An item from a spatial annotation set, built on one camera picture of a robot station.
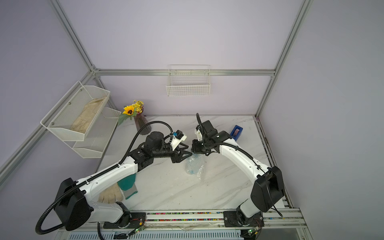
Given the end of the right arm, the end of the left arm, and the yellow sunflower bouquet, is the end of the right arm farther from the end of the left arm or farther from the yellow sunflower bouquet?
the yellow sunflower bouquet

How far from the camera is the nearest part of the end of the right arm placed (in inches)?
22.6

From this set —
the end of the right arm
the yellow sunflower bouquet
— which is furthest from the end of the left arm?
the yellow sunflower bouquet

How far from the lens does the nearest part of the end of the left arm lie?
0.59m
